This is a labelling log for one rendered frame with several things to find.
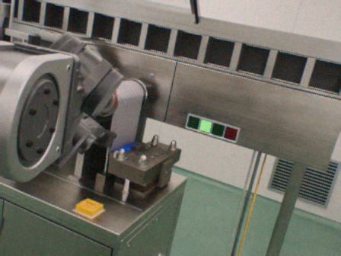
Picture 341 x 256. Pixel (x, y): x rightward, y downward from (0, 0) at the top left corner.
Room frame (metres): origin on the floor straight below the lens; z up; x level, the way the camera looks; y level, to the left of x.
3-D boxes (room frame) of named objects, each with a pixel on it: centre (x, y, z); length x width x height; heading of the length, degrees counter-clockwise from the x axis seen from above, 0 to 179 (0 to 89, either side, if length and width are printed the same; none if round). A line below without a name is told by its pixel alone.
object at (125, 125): (1.52, 0.20, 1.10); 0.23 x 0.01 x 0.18; 160
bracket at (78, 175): (1.41, 0.34, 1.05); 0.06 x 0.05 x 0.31; 160
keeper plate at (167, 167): (1.51, -0.02, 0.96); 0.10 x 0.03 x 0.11; 160
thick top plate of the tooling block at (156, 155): (1.52, 0.07, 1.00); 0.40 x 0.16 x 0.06; 160
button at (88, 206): (1.16, 0.22, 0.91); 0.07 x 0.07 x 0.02; 70
